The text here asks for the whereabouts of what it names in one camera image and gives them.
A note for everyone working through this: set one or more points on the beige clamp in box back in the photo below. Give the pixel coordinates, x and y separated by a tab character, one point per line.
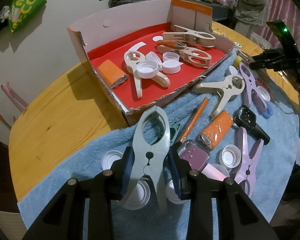
193	37

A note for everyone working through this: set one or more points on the white cap green label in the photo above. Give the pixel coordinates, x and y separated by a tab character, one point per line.
238	45

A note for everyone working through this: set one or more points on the green shopping bag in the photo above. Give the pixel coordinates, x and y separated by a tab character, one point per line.
22	11

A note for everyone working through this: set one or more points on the grey-green plastic clamp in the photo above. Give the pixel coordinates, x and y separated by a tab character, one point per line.
149	159

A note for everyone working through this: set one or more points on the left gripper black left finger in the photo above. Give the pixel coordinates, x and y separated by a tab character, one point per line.
64	215

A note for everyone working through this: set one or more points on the lilac clamp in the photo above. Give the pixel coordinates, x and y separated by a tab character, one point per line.
251	91
245	173

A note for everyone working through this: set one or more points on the orange pen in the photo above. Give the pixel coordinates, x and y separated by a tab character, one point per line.
192	121

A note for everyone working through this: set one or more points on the beige clamp in box middle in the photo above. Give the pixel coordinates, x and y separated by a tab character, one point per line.
194	56

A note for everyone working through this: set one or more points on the light blue towel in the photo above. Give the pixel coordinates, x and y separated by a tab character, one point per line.
272	172

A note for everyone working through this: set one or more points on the wooden clamp far right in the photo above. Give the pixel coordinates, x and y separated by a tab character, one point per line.
246	59

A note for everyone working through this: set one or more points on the clear white lid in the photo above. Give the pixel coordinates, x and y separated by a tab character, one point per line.
171	194

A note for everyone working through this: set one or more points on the beige clamp in box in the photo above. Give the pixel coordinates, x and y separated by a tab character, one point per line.
193	37
194	56

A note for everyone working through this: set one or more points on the lilac clamp far right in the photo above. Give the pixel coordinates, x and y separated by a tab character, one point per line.
251	91

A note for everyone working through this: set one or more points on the black nail polish bottle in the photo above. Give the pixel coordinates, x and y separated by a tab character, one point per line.
246	118

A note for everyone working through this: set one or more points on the yellow round cap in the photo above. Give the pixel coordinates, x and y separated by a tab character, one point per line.
237	61

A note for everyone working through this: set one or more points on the lilac clamp near front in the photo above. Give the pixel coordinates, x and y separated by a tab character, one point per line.
245	173

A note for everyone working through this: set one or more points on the cream clamp in box left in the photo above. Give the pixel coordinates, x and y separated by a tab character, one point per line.
141	68

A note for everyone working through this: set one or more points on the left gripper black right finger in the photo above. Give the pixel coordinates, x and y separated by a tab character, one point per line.
216	204

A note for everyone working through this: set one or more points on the person in grey fleece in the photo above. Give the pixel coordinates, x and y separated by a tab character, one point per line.
251	14

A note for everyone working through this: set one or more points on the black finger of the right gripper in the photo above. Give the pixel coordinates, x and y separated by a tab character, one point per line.
276	64
277	54

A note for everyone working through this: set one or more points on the purple nail polish bottle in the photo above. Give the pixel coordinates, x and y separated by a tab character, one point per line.
198	159

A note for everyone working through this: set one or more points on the cream clamp on towel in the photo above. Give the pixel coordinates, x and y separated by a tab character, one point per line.
231	86

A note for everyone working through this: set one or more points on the orange wrapped packet on towel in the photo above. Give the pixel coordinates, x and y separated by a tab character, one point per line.
216	130

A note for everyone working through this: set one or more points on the white cap in box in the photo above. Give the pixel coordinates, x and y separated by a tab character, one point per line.
171	66

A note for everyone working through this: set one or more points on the cardboard box red bottom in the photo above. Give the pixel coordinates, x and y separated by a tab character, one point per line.
108	34

